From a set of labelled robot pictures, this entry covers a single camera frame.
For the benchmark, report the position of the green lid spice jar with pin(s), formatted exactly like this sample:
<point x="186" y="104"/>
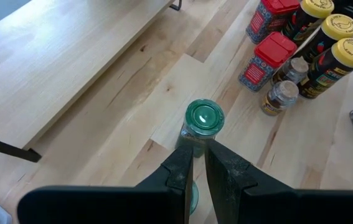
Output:
<point x="194" y="199"/>
<point x="204" y="116"/>

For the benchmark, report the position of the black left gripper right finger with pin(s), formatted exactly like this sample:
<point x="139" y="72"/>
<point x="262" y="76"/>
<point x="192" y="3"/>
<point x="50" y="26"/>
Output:
<point x="272" y="205"/>

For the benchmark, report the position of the red lid patterned spice tin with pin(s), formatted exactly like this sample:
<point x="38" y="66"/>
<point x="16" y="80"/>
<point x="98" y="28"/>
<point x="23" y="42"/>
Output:
<point x="269" y="53"/>
<point x="266" y="21"/>

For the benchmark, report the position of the small cork top glass jar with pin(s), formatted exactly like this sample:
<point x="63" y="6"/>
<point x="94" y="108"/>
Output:
<point x="280" y="96"/>
<point x="294" y="70"/>

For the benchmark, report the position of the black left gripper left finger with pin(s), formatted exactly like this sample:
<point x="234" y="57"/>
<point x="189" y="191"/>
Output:
<point x="117" y="205"/>

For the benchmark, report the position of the wooden shelf black metal frame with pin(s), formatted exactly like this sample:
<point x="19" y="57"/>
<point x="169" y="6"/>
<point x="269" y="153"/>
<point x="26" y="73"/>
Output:
<point x="54" y="62"/>

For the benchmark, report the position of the yellow lid seasoning jar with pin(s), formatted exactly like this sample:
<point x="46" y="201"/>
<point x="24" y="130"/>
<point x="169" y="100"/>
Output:
<point x="317" y="7"/>
<point x="350" y="53"/>
<point x="339" y="26"/>

